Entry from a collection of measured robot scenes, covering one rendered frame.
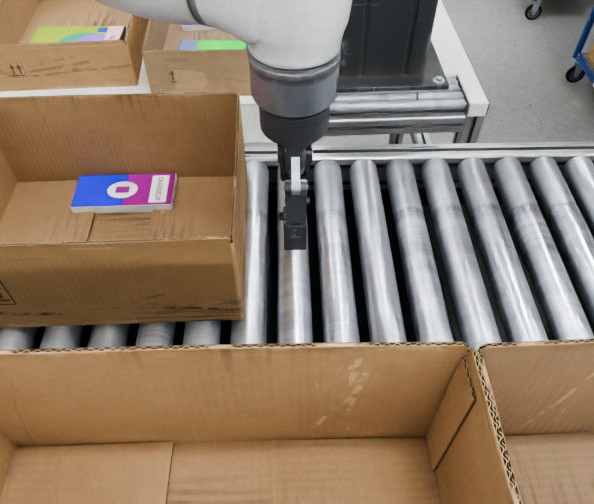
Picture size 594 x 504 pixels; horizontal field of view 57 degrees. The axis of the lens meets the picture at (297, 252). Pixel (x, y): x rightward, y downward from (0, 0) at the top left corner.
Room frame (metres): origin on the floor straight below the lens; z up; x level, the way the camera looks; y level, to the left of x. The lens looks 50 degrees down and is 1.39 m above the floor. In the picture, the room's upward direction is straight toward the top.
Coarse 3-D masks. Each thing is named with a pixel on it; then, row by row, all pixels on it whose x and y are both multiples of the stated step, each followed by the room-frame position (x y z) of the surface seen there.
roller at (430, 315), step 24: (408, 168) 0.73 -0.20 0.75; (408, 192) 0.67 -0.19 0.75; (408, 216) 0.62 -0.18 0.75; (408, 240) 0.57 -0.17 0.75; (408, 264) 0.52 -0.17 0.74; (432, 264) 0.52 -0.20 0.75; (408, 288) 0.49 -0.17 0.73; (432, 288) 0.47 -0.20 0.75; (432, 312) 0.43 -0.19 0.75; (432, 336) 0.39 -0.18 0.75
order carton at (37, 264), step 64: (0, 128) 0.69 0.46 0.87; (64, 128) 0.70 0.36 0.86; (128, 128) 0.70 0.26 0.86; (192, 128) 0.70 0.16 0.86; (0, 192) 0.63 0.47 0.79; (64, 192) 0.66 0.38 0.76; (192, 192) 0.66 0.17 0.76; (0, 256) 0.41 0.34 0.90; (64, 256) 0.41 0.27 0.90; (128, 256) 0.41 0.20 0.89; (192, 256) 0.42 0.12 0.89; (0, 320) 0.41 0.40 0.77; (64, 320) 0.41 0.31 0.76; (128, 320) 0.41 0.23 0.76; (192, 320) 0.42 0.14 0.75
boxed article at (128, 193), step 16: (80, 176) 0.69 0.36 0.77; (96, 176) 0.69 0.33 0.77; (112, 176) 0.69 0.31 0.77; (128, 176) 0.69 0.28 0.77; (144, 176) 0.69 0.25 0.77; (160, 176) 0.69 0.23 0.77; (176, 176) 0.69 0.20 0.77; (80, 192) 0.65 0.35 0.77; (96, 192) 0.65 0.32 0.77; (112, 192) 0.65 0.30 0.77; (128, 192) 0.65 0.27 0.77; (144, 192) 0.65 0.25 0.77; (160, 192) 0.65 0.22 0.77; (80, 208) 0.61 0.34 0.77; (96, 208) 0.62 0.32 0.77; (112, 208) 0.62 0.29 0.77; (128, 208) 0.62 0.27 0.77; (144, 208) 0.62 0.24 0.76; (160, 208) 0.62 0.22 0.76
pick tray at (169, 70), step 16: (160, 32) 1.12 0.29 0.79; (176, 32) 1.18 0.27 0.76; (192, 32) 1.18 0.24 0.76; (208, 32) 1.18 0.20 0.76; (224, 32) 1.18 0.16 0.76; (144, 48) 0.96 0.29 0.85; (160, 48) 1.09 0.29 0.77; (176, 48) 1.11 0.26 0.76; (144, 64) 0.95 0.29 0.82; (160, 64) 0.94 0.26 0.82; (176, 64) 0.94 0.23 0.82; (192, 64) 0.94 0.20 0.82; (208, 64) 0.94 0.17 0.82; (224, 64) 0.95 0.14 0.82; (240, 64) 0.95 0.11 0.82; (160, 80) 0.94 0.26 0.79; (176, 80) 0.94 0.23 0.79; (192, 80) 0.94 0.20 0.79; (208, 80) 0.95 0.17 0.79; (224, 80) 0.95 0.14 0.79; (240, 80) 0.95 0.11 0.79
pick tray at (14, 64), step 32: (0, 0) 1.14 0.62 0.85; (32, 0) 1.29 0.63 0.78; (64, 0) 1.33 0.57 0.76; (0, 32) 1.08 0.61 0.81; (32, 32) 1.18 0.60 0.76; (128, 32) 1.01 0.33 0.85; (0, 64) 0.96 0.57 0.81; (32, 64) 0.97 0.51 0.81; (64, 64) 0.97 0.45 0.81; (96, 64) 0.98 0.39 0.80; (128, 64) 0.98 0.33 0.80
